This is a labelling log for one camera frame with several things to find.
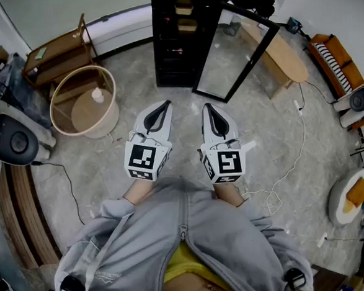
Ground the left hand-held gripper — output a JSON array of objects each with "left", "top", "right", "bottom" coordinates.
[{"left": 120, "top": 99, "right": 179, "bottom": 184}]

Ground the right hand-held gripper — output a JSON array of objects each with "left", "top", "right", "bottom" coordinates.
[{"left": 195, "top": 101, "right": 247, "bottom": 186}]

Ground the black display fridge cabinet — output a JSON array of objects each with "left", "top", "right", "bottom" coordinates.
[{"left": 150, "top": 0, "right": 286, "bottom": 109}]

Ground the beige plastic tub container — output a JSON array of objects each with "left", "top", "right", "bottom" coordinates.
[{"left": 174, "top": 0, "right": 195, "bottom": 18}]

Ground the person's left forearm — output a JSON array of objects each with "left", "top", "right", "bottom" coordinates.
[{"left": 120, "top": 176, "right": 158, "bottom": 207}]

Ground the person's right forearm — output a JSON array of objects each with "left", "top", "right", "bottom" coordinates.
[{"left": 212, "top": 179, "right": 247, "bottom": 210}]

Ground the white bottle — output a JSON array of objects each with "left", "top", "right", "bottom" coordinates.
[{"left": 91, "top": 87, "right": 105, "bottom": 104}]

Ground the round wooden side table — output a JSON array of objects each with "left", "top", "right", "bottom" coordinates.
[{"left": 46, "top": 63, "right": 122, "bottom": 143}]

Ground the oval wooden table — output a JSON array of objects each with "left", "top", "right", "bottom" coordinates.
[{"left": 241, "top": 15, "right": 311, "bottom": 102}]

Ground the grey zip jacket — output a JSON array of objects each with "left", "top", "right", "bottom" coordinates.
[{"left": 47, "top": 167, "right": 316, "bottom": 291}]

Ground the blue black device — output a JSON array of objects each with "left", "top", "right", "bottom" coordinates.
[{"left": 286, "top": 16, "right": 306, "bottom": 36}]

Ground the striped cushion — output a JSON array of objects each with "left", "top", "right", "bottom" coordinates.
[{"left": 314, "top": 40, "right": 353, "bottom": 96}]

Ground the yellow shirt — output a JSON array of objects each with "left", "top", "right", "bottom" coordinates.
[{"left": 160, "top": 237, "right": 234, "bottom": 291}]

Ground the white beanbag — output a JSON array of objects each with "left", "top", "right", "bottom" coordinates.
[{"left": 324, "top": 168, "right": 364, "bottom": 227}]

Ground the orange sofa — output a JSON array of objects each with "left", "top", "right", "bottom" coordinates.
[{"left": 306, "top": 30, "right": 364, "bottom": 133}]

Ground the orange cushion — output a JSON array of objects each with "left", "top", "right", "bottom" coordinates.
[{"left": 345, "top": 176, "right": 364, "bottom": 209}]

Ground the curved wooden slat panel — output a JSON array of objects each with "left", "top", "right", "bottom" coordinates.
[{"left": 0, "top": 159, "right": 61, "bottom": 271}]

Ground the white floor cable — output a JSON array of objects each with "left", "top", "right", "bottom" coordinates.
[{"left": 234, "top": 99, "right": 315, "bottom": 217}]

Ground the black floor cable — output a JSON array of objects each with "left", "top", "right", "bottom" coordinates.
[{"left": 30, "top": 159, "right": 86, "bottom": 229}]

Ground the white plug with cable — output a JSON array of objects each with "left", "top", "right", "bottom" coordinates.
[{"left": 286, "top": 225, "right": 362, "bottom": 251}]

